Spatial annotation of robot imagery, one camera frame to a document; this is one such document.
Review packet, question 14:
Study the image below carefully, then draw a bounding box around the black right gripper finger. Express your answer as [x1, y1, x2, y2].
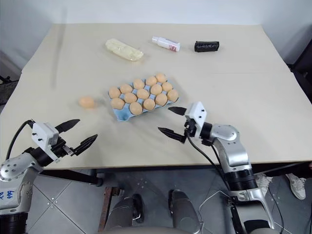
[167, 106, 187, 117]
[157, 127, 186, 143]

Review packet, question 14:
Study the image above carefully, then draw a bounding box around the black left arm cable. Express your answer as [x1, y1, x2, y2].
[5, 118, 35, 160]

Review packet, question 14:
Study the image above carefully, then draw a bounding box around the dark grey rounded shape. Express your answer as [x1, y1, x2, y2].
[168, 189, 204, 234]
[111, 193, 145, 229]

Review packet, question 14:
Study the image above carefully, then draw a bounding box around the white spray bottle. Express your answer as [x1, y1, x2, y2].
[152, 36, 181, 53]

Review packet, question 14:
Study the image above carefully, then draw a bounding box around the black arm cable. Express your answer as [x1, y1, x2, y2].
[5, 118, 35, 160]
[186, 134, 233, 192]

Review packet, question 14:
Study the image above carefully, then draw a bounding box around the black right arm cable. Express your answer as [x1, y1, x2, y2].
[186, 134, 233, 192]

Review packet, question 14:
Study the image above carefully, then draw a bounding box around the black plastic bag roll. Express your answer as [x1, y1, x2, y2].
[194, 40, 220, 53]

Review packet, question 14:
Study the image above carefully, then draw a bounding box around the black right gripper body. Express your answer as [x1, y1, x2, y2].
[183, 118, 199, 140]

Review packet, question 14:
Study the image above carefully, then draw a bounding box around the blue egg carton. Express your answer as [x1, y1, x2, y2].
[108, 76, 181, 122]

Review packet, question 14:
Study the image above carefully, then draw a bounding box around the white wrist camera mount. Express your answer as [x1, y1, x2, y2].
[184, 101, 208, 134]
[31, 122, 60, 161]

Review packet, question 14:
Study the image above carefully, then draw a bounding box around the white sneaker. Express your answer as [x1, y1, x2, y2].
[254, 173, 273, 195]
[285, 173, 307, 201]

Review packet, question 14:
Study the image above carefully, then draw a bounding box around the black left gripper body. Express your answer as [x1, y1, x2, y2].
[50, 137, 74, 162]

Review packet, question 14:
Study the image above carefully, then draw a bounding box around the rusty metal post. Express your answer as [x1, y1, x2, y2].
[98, 186, 123, 233]

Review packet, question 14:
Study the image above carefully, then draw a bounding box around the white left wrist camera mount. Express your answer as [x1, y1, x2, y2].
[31, 122, 60, 161]

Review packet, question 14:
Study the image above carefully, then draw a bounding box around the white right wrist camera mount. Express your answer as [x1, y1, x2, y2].
[184, 101, 208, 134]

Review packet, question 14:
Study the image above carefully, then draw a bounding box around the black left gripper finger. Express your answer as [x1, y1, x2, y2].
[55, 118, 81, 134]
[70, 134, 98, 156]

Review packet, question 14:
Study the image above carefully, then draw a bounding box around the black table frame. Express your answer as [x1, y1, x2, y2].
[40, 161, 312, 188]

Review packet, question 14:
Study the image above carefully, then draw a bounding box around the clear bag of pale food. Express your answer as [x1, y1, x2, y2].
[105, 38, 145, 62]

